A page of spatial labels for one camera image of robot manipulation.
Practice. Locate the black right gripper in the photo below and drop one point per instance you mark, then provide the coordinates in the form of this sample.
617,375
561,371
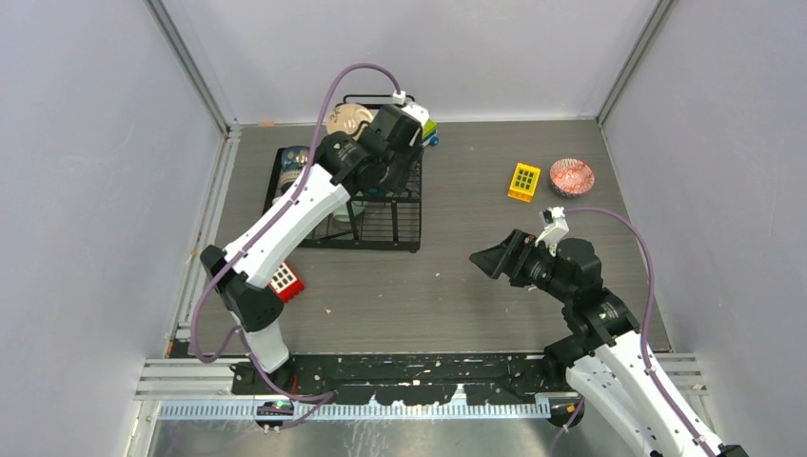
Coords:
500,258

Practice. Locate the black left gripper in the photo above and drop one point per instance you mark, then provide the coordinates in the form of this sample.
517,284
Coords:
399,181

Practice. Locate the beige bowl with brown markings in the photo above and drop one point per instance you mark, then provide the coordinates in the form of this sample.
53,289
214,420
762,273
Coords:
349,118

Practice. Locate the red white patterned bowl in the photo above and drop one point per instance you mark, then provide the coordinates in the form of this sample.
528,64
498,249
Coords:
571,177

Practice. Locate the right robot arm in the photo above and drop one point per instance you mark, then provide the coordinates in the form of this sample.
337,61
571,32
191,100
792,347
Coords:
604,358

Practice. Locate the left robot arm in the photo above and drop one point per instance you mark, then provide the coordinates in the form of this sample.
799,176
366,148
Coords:
239,273

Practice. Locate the green blue toy car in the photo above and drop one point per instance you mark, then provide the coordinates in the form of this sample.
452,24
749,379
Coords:
430,135

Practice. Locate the yellow window toy block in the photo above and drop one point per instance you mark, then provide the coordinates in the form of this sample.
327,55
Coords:
524,183

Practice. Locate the pale green ceramic bowl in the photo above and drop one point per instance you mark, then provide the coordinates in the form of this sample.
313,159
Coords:
351,210

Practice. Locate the dark blue glazed bowl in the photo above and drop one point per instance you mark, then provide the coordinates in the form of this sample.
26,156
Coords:
294,158

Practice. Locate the brown patterned band bowl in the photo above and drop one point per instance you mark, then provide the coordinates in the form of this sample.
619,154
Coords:
287,178

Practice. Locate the red white window block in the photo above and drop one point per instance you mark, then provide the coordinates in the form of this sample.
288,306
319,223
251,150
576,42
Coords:
286,283

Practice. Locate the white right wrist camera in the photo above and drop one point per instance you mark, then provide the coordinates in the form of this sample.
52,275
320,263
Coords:
555,226

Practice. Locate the black wire dish rack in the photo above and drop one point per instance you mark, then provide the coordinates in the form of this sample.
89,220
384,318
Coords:
391,220

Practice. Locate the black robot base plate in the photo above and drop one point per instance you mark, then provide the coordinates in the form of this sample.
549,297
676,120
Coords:
415,379

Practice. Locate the perforated metal rail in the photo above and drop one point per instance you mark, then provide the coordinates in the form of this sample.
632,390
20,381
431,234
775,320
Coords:
279,410

